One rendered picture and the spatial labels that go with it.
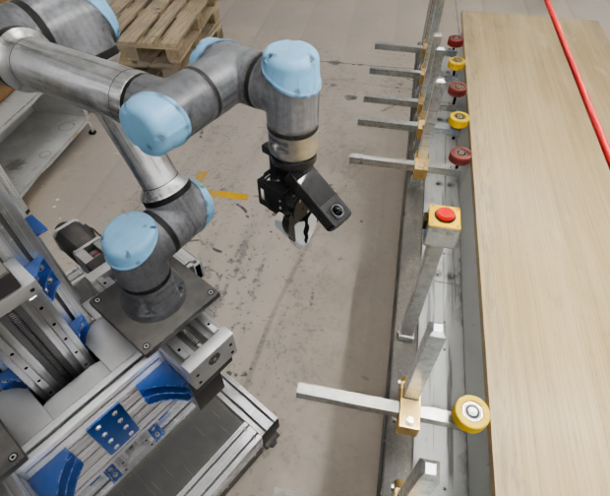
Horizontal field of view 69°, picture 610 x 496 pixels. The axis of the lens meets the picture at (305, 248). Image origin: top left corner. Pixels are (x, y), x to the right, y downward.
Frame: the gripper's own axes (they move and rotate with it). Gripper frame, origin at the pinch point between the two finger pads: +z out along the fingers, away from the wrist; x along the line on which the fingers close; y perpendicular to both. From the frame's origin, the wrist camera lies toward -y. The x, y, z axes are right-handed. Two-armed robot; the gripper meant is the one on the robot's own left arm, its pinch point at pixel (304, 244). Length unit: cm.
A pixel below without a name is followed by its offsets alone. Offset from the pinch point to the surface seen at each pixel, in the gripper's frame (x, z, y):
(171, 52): -147, 94, 255
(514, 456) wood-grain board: -11, 41, -51
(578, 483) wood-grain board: -14, 41, -63
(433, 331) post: -9.4, 15.3, -25.2
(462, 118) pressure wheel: -123, 41, 19
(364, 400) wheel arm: -2.0, 46.6, -17.9
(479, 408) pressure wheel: -15, 41, -40
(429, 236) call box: -29.2, 13.3, -12.6
